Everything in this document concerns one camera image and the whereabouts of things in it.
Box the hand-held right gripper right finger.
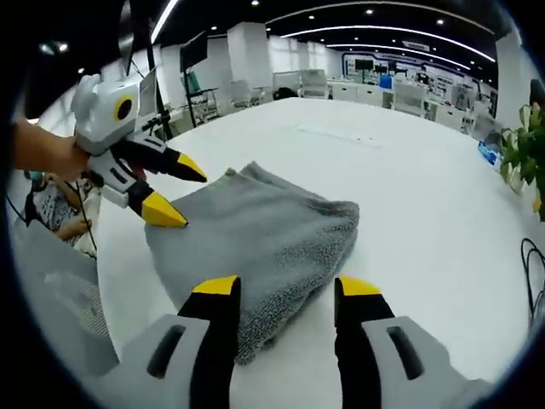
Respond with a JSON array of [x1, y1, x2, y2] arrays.
[[334, 275, 469, 409]]

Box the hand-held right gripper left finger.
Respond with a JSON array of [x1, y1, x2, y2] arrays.
[[104, 274, 242, 409]]

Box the grey towel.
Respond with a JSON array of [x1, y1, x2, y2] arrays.
[[144, 160, 361, 366]]

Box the person's left hand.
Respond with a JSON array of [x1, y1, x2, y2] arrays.
[[50, 135, 93, 181]]

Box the white board screen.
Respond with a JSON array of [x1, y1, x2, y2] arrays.
[[137, 69, 159, 117]]

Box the large black hanging monitor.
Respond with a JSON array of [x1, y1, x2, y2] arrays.
[[118, 0, 136, 76]]

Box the white office chair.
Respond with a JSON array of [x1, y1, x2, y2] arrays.
[[231, 79, 257, 108], [299, 69, 331, 100]]

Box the black monitor on stand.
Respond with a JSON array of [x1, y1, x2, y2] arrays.
[[179, 33, 210, 78]]

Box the grey mesh chair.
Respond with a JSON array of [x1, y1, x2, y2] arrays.
[[16, 221, 121, 377]]

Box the white table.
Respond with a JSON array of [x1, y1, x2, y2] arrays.
[[95, 96, 542, 409]]

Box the blue packet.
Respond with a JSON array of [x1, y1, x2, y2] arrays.
[[476, 140, 500, 168]]

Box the green potted plant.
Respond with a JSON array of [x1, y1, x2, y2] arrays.
[[497, 101, 545, 222]]

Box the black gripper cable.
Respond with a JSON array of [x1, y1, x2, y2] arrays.
[[63, 180, 100, 257]]

